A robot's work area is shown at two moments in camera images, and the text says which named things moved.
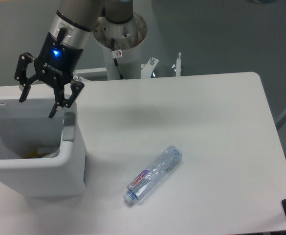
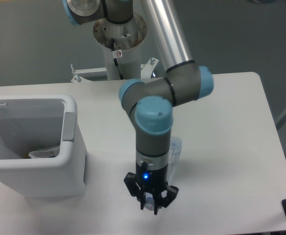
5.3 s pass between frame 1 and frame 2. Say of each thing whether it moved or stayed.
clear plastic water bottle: moved
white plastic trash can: stayed
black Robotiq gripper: moved
